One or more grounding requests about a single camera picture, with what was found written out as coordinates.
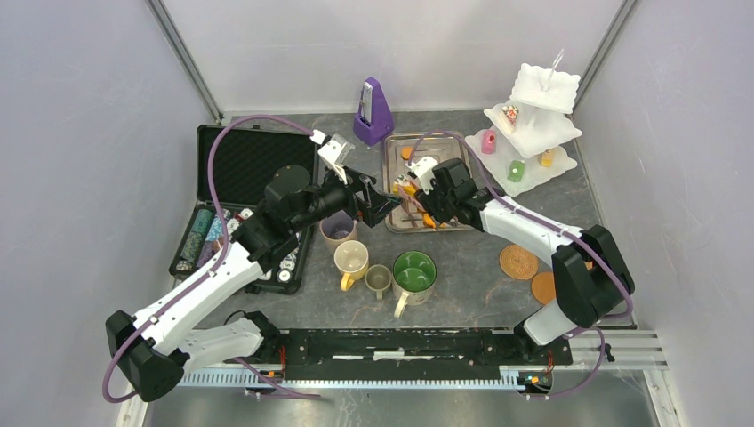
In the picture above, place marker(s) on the steel serving tray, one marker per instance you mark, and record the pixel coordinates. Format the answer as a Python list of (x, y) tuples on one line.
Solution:
[(439, 146)]

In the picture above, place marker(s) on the white three-tier cake stand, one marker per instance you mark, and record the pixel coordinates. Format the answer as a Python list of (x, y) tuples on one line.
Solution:
[(545, 98)]

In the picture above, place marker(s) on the cream yellow-handled mug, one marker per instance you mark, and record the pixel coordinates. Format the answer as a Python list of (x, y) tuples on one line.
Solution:
[(352, 260)]

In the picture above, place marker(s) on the yellow cake slice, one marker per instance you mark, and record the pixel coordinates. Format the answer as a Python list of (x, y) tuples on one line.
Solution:
[(403, 187)]

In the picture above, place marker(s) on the lower orange fish cake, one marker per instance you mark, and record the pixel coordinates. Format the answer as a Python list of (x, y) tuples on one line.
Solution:
[(429, 222)]

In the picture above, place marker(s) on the small grey-green mug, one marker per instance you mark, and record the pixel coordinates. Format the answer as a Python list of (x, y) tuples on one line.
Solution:
[(378, 279)]

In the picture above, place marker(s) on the pink cake piece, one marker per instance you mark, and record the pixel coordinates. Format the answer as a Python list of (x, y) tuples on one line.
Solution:
[(488, 142)]

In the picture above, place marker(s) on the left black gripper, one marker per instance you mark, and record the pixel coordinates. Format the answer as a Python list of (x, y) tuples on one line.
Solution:
[(378, 204)]

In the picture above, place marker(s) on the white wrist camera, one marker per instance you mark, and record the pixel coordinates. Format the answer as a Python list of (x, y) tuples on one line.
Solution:
[(422, 170), (333, 151)]

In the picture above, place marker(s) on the green interior mushroom mug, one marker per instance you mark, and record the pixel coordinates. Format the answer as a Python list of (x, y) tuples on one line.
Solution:
[(414, 275)]

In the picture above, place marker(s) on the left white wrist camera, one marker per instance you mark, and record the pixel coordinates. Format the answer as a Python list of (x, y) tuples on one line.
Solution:
[(333, 151)]

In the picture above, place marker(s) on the layered strawberry cake slice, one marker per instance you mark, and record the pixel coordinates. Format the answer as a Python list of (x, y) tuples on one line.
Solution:
[(509, 115)]

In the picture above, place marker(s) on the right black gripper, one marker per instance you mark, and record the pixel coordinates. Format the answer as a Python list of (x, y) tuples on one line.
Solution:
[(427, 202)]

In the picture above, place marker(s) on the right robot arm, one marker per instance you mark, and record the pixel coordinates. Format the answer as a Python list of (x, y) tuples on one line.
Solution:
[(590, 276)]

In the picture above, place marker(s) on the black poker chip case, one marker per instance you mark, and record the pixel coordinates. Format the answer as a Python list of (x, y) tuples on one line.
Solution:
[(244, 164)]

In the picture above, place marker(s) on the orange round coaster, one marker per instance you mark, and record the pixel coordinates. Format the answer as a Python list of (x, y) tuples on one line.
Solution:
[(543, 287)]

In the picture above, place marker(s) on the pink mug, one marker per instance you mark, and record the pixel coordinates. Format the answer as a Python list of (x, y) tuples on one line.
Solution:
[(336, 229)]

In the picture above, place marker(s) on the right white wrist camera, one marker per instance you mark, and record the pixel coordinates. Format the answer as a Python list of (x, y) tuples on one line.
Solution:
[(422, 170)]

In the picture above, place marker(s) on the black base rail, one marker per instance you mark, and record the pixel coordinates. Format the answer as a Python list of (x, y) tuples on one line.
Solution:
[(403, 354)]

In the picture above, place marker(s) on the pink steel tongs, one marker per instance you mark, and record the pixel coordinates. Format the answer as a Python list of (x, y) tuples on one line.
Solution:
[(413, 212)]

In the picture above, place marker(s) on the purple metronome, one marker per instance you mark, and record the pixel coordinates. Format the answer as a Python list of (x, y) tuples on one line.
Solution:
[(373, 121)]

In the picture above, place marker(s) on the green swirl roll cake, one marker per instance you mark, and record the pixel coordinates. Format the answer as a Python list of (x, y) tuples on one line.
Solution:
[(516, 171)]

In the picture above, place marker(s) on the woven brown coaster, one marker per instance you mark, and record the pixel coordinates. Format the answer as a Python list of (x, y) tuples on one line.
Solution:
[(518, 263)]

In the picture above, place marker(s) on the yellow rectangular cake bar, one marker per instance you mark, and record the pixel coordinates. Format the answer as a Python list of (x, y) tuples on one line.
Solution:
[(547, 158)]

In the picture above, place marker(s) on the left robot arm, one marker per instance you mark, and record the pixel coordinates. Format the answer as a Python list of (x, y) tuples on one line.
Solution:
[(152, 349)]

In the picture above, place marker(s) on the white cable duct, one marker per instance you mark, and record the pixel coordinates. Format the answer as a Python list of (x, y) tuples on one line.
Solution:
[(617, 350)]

